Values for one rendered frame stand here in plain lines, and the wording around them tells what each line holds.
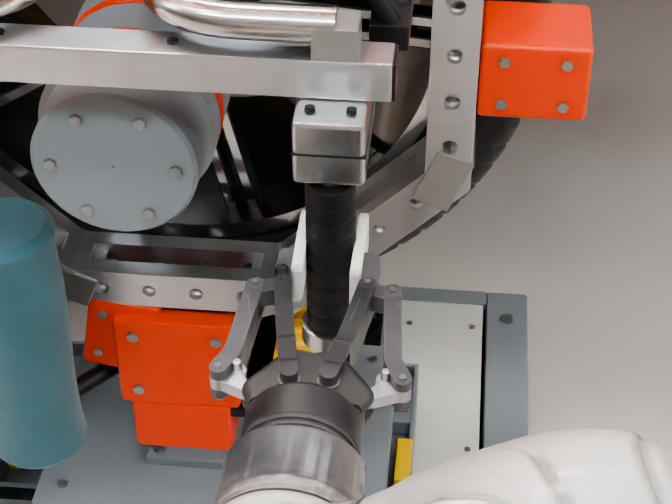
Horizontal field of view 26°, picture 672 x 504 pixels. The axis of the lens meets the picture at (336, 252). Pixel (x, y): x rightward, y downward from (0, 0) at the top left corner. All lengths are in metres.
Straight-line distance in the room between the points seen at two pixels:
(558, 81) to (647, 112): 1.55
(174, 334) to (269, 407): 0.51
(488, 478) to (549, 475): 0.03
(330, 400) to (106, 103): 0.31
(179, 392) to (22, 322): 0.24
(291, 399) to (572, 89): 0.43
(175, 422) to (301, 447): 0.64
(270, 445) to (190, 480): 0.86
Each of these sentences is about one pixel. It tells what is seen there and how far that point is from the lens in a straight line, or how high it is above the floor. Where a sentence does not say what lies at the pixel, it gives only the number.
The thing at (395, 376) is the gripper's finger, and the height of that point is 0.84.
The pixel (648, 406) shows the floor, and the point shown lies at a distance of 2.14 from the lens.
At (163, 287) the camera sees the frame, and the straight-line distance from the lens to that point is 1.37.
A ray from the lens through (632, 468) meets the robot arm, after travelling 0.70.
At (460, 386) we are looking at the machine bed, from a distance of 2.02.
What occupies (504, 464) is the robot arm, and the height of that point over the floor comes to 0.97.
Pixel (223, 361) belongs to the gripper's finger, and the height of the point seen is 0.84.
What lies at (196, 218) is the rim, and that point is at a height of 0.61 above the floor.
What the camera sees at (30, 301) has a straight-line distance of 1.25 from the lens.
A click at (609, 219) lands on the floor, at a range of 2.46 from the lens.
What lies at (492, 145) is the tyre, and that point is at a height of 0.73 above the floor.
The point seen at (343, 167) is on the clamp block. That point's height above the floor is 0.92.
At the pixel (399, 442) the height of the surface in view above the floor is 0.18.
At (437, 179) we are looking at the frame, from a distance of 1.25.
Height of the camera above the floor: 1.49
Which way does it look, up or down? 39 degrees down
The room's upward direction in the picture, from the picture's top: straight up
